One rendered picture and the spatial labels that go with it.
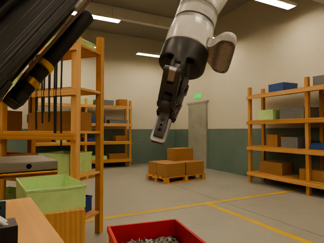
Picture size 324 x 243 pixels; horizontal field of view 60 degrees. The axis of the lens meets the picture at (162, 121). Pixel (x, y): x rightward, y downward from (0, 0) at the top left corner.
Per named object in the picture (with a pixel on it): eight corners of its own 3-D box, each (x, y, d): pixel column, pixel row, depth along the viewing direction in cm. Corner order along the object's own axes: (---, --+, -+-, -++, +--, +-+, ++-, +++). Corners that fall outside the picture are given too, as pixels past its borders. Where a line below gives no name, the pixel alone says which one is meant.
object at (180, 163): (184, 174, 757) (184, 147, 759) (205, 179, 692) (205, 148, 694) (146, 179, 688) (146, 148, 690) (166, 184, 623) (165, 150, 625)
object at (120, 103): (131, 166, 931) (132, 99, 938) (26, 173, 787) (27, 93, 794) (126, 165, 979) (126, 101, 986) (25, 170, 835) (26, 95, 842)
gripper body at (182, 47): (166, 57, 50) (150, 103, 47) (163, 26, 42) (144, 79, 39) (207, 66, 49) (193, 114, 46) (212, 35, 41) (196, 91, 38)
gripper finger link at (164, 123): (163, 105, 42) (153, 136, 41) (162, 97, 39) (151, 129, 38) (172, 108, 42) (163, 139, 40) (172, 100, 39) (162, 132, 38)
